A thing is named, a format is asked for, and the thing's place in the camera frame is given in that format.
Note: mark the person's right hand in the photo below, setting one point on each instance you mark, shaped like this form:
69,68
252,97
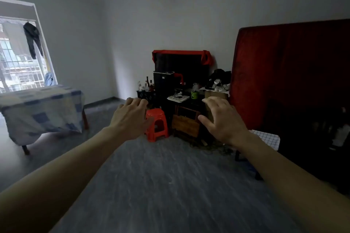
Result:
224,123

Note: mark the clear plastic bottle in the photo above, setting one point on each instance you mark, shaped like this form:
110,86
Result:
139,86
146,87

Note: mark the person's left hand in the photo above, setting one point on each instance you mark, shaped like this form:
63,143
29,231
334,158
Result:
131,121

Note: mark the dark hanging garment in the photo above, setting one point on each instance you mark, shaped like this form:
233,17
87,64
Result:
32,39

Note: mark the black bag pile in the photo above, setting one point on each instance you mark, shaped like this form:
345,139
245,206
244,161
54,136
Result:
218,75

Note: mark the wooden folding table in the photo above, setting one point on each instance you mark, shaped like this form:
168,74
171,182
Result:
186,126

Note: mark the clear plastic bag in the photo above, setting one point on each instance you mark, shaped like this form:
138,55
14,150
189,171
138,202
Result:
195,87

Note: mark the dark wooden chair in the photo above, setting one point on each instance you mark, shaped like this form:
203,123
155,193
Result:
300,131

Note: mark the person's left forearm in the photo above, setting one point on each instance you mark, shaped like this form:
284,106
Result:
54,181

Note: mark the small red cloth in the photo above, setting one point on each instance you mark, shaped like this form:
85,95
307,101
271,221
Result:
179,75

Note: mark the large red upright panel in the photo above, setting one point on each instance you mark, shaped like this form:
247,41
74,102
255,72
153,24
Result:
287,63

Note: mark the person's right forearm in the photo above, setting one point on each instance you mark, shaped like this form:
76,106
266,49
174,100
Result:
295,186

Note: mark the red plastic stool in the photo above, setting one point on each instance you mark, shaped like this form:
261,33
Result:
158,114

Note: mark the brown glass bottle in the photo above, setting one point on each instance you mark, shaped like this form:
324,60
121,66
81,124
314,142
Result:
151,86

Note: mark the blue hanging garment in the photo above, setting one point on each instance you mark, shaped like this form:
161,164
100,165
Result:
49,79

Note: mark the white patterned tray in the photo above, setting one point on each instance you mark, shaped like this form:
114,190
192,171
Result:
177,99

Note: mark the tall cardboard box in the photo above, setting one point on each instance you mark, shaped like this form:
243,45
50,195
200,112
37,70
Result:
216,94

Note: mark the barred window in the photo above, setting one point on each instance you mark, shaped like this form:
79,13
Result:
19,63

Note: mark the green cup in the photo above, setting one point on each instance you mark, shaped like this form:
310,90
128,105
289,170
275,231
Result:
194,95

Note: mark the black low cabinet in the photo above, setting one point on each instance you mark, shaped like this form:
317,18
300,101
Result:
166,110

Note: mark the black keyboard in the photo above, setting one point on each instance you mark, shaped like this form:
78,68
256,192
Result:
164,72

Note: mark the long red cloth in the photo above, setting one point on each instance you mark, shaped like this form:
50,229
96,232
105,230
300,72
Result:
177,52

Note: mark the black television screen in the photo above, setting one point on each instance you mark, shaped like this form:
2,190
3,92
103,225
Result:
186,69

